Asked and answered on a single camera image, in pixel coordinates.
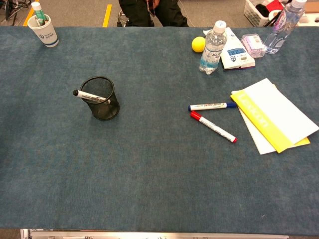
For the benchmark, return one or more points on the blue-capped whiteboard marker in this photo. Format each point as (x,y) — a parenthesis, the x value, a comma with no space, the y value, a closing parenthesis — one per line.
(209,106)

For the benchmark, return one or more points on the black mesh pen holder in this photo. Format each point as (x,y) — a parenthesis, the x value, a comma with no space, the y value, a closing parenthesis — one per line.
(107,112)

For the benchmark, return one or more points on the red-capped whiteboard marker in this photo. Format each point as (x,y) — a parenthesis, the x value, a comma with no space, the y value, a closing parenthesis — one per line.
(214,127)

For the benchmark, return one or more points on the black-capped whiteboard marker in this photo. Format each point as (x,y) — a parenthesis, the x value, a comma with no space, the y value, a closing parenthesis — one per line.
(89,95)

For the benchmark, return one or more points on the blue felt table cloth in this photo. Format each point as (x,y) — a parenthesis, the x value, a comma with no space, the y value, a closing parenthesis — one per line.
(149,174)

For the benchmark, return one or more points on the yellow foam ball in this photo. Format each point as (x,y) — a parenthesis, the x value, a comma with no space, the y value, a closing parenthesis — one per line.
(198,44)

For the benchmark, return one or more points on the blue-label water bottle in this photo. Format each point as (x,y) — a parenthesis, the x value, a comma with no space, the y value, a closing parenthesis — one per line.
(211,49)

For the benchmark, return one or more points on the yellow and white Lexicon book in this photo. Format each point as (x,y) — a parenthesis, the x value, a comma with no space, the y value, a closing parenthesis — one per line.
(259,119)

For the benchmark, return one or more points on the white blue box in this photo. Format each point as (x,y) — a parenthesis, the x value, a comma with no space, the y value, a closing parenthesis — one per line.
(236,54)

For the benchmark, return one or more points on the white notebook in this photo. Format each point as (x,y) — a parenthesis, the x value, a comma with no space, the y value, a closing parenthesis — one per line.
(259,147)

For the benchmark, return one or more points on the chrome chair base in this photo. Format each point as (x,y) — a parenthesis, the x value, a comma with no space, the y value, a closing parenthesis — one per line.
(122,18)

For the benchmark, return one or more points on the seated person in dark clothes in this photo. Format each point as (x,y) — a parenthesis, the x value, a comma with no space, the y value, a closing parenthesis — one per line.
(139,12)

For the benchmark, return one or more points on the clear box with purple contents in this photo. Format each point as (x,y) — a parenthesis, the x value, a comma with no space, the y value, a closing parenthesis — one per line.
(253,44)

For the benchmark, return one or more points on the white paper cup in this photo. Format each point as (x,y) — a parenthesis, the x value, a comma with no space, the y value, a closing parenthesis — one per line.
(47,35)

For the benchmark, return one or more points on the white plastic basket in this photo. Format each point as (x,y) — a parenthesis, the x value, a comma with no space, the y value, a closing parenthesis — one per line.
(251,12)

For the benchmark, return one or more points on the pink-label water bottle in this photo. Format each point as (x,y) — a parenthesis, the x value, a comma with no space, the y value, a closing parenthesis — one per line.
(281,27)

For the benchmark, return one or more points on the green tube with white cap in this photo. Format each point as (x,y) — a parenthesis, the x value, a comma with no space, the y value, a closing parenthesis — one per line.
(40,13)

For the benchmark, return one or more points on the red item in basket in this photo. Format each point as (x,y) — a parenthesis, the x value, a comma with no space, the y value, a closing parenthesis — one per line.
(274,5)

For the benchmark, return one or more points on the brown cardboard box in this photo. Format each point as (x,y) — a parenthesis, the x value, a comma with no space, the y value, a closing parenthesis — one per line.
(312,6)

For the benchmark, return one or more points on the aluminium table edge rail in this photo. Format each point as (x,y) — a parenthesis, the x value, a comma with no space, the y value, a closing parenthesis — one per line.
(149,235)

